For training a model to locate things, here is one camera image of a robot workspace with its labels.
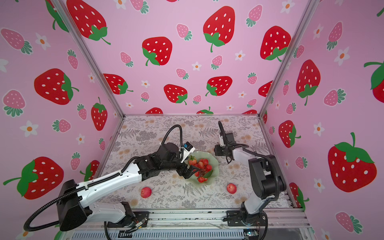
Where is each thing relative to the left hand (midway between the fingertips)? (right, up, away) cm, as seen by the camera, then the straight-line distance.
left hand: (194, 163), depth 73 cm
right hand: (+15, +4, +24) cm, 28 cm away
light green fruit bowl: (+11, -3, +17) cm, 20 cm away
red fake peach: (-26, -17, +5) cm, 32 cm away
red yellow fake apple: (+20, -15, +7) cm, 27 cm away
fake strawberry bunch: (+6, -7, +12) cm, 15 cm away
